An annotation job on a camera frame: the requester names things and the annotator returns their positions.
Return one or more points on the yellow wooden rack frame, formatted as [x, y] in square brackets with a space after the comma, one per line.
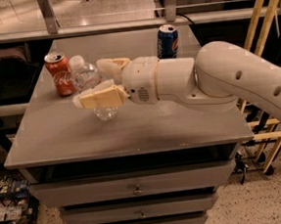
[262, 72]

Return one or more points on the blue Pepsi can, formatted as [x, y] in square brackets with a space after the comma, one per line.
[167, 42]

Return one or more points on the grey drawer cabinet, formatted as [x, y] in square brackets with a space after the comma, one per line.
[57, 141]

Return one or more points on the metal window frame rail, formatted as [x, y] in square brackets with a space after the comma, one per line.
[22, 20]

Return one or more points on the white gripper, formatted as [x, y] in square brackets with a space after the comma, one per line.
[139, 77]

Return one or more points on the top grey drawer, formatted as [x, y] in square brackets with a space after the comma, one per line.
[135, 184]

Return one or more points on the black crate of items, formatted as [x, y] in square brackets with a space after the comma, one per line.
[17, 205]

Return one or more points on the middle grey drawer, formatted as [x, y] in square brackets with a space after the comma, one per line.
[130, 211]

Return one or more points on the clear plastic water bottle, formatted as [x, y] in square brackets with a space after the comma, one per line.
[86, 76]

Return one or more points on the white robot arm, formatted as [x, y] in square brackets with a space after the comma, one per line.
[220, 75]

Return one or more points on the dark chair at left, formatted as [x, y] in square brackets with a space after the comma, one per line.
[17, 76]

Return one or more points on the red Coca-Cola can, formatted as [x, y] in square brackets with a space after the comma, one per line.
[58, 65]

